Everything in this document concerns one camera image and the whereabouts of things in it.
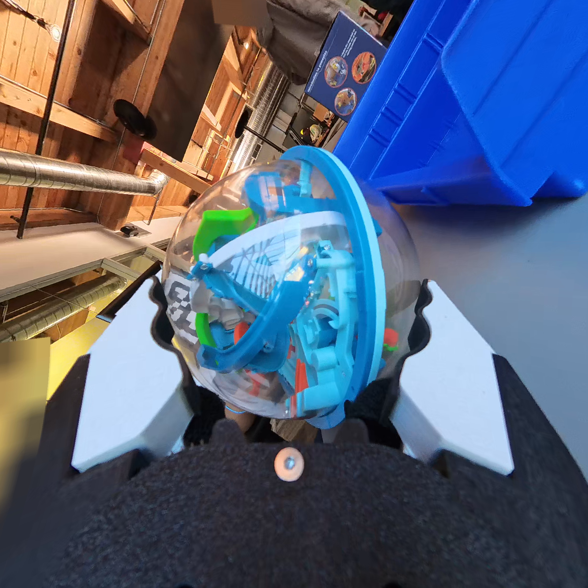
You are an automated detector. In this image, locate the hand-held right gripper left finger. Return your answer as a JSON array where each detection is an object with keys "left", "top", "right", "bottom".
[{"left": 71, "top": 276, "right": 198, "bottom": 474}]

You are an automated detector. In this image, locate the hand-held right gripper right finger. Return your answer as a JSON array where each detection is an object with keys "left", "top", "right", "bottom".
[{"left": 388, "top": 279, "right": 515, "bottom": 476}]

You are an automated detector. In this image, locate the clear plastic maze ball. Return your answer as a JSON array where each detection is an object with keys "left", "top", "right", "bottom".
[{"left": 162, "top": 146, "right": 422, "bottom": 430}]

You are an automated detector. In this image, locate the person's left forearm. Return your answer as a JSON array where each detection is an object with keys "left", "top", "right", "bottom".
[{"left": 224, "top": 404, "right": 261, "bottom": 433}]

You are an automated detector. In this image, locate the puzzle ball packaging box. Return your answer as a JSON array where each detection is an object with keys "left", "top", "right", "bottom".
[{"left": 304, "top": 11, "right": 388, "bottom": 123}]

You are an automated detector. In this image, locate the black framed marker sign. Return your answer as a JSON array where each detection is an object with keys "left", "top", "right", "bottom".
[{"left": 96, "top": 271, "right": 161, "bottom": 323}]

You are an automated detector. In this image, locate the black round ceiling fixture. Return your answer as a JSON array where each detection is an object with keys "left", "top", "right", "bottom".
[{"left": 113, "top": 99, "right": 158, "bottom": 141}]

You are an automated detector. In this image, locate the blue plastic bin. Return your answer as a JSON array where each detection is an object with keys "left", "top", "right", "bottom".
[{"left": 333, "top": 0, "right": 588, "bottom": 207}]

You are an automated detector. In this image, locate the silver spiral air duct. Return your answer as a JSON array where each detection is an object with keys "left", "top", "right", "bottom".
[
  {"left": 0, "top": 149, "right": 172, "bottom": 197},
  {"left": 228, "top": 59, "right": 289, "bottom": 172}
]

